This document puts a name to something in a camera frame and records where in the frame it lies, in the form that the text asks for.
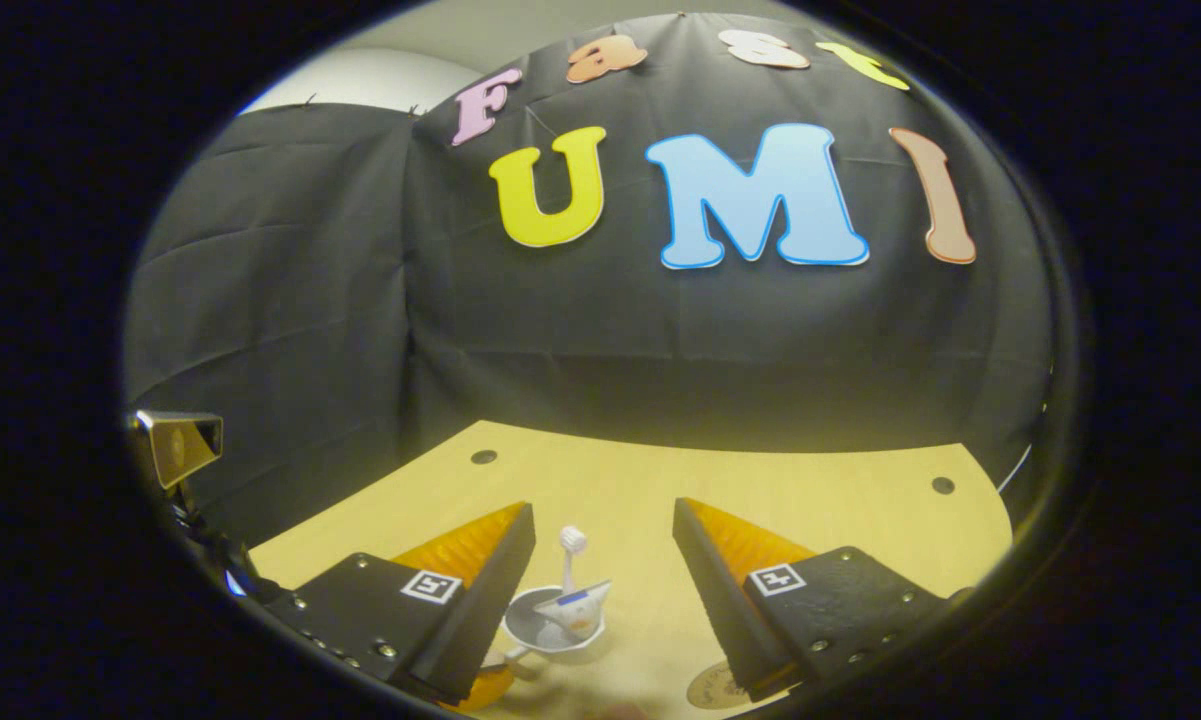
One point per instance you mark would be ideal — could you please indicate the wooden desktop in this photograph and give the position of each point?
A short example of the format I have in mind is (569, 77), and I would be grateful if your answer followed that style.
(620, 490)

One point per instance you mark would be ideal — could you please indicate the round wooden coaster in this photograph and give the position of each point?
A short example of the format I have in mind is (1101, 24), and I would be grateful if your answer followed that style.
(710, 688)

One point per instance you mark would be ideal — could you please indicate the white toothpaste tube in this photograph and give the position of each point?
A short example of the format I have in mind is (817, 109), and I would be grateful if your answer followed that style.
(580, 615)

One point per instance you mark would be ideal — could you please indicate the black backdrop cloth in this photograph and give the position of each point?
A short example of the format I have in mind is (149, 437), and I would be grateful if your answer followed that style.
(560, 340)

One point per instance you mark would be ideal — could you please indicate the white cup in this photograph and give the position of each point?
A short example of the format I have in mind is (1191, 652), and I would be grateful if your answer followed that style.
(530, 625)

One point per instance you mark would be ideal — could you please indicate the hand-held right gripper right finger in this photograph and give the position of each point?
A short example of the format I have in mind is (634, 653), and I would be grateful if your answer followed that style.
(715, 600)

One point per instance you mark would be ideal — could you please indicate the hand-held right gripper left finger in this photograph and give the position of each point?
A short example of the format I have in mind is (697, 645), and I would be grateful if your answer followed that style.
(495, 590)

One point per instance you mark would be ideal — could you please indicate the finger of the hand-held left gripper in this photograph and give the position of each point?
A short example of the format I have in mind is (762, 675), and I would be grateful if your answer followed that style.
(490, 688)

